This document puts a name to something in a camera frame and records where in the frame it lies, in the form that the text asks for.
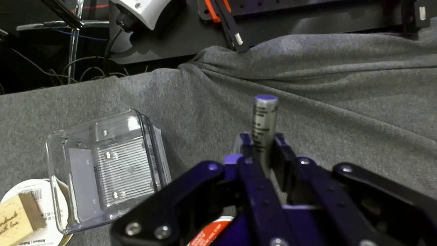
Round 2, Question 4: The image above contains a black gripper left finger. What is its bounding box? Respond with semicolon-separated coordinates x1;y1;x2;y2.
109;133;285;246

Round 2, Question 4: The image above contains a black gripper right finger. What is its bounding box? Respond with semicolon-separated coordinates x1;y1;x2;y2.
271;134;437;246

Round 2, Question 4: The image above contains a grey table cloth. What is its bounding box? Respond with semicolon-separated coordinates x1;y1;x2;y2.
0;29;437;246

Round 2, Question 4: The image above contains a small clear plastic holder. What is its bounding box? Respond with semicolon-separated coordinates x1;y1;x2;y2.
45;110;172;236

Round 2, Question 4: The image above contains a white power adapter box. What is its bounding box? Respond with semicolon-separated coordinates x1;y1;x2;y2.
110;0;172;32

